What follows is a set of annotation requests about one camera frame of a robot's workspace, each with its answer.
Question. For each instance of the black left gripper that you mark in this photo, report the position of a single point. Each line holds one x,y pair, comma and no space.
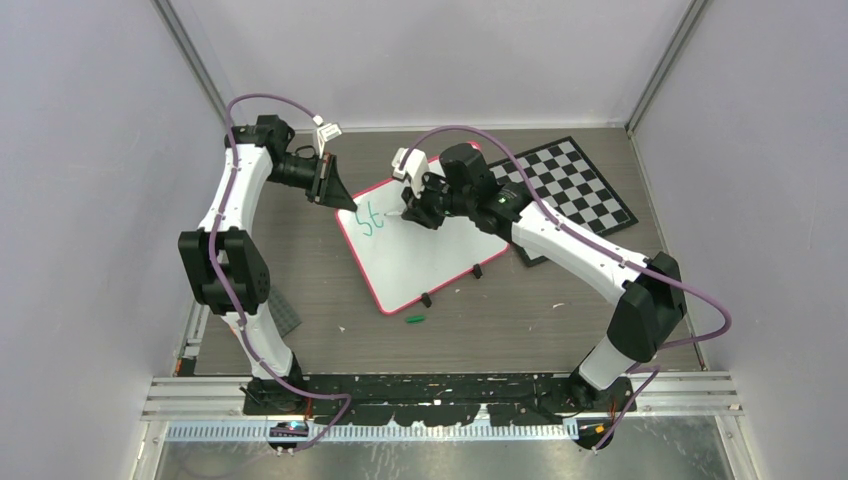
327,186

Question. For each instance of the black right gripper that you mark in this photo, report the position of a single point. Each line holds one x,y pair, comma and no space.
417,207

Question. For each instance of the pink-framed whiteboard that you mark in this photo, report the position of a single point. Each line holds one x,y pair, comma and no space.
399,260

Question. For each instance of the black and white chessboard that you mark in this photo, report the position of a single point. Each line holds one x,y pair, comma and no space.
566,178

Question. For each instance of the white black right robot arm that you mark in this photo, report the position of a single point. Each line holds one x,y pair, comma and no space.
647,303

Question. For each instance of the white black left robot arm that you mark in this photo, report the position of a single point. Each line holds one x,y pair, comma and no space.
224,267

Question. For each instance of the grey studded baseplate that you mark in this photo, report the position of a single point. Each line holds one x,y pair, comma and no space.
283,314

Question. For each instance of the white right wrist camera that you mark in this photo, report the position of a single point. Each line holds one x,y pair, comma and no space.
409,167

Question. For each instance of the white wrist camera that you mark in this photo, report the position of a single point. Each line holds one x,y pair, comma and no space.
322,133
409,167

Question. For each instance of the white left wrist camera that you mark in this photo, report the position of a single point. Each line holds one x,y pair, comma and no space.
322,133

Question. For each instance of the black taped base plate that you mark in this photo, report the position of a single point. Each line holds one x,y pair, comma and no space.
439,400

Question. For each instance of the aluminium front rail frame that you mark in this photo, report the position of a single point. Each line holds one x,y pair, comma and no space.
193,410

